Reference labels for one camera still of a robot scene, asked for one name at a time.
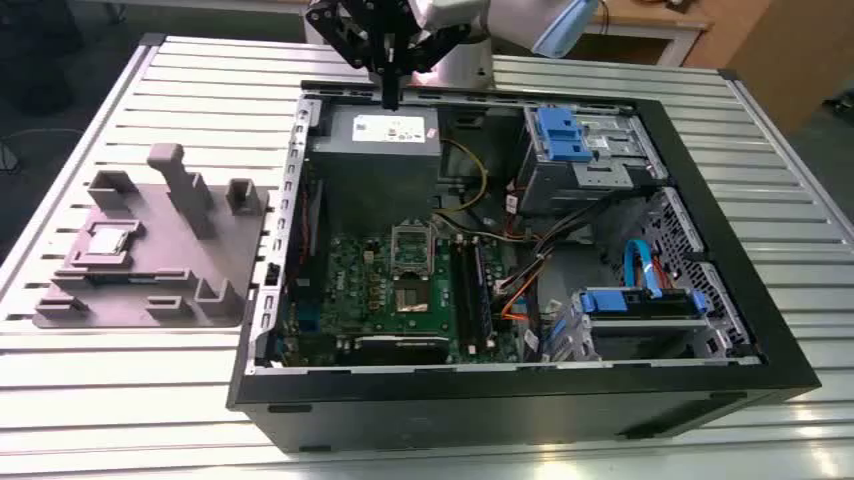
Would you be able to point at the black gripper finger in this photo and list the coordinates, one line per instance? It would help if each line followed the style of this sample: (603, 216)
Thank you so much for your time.
(434, 55)
(350, 40)

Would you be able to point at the silver CPU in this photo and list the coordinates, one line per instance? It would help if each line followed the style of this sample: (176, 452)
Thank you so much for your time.
(108, 241)

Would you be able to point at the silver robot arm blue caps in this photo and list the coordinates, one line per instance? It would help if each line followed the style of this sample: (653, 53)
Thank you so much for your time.
(468, 65)

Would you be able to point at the blue plastic drive latch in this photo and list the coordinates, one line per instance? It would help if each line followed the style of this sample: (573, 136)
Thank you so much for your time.
(564, 135)

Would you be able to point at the grey power supply unit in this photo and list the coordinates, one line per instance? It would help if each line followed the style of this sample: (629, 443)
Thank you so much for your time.
(374, 185)

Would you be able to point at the black table corner cap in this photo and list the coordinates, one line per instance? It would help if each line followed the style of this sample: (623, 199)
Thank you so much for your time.
(153, 40)
(729, 75)

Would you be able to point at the grey metal drive cage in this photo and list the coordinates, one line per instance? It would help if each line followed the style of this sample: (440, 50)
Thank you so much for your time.
(575, 187)

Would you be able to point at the green motherboard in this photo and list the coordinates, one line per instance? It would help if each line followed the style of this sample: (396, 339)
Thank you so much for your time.
(354, 270)

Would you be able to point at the black RAM slot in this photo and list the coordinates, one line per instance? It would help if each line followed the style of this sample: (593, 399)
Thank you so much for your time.
(460, 295)

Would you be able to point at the grey parts rack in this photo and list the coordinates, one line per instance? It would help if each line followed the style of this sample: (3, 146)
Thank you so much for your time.
(168, 240)

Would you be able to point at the black RAM stick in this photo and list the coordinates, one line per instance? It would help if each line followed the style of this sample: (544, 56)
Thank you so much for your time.
(484, 295)

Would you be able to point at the wooden cabinet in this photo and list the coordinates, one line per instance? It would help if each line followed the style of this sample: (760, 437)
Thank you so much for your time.
(788, 50)

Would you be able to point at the hard disk in blue carrier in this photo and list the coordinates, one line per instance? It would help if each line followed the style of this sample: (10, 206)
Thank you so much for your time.
(604, 302)

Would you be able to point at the blue VGA port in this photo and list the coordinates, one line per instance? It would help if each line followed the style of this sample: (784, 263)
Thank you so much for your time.
(309, 320)

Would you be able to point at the green RAM stick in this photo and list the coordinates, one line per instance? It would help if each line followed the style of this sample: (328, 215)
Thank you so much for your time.
(124, 280)

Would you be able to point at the black graphics card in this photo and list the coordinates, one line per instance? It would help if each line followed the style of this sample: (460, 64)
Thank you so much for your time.
(401, 350)

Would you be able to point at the grey metal disk bay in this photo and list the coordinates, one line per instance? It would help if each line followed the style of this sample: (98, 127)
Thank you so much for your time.
(651, 324)

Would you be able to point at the black PC case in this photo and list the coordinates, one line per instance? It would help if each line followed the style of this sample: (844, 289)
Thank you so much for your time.
(468, 415)

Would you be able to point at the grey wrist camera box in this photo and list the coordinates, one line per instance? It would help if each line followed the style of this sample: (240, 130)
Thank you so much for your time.
(454, 15)

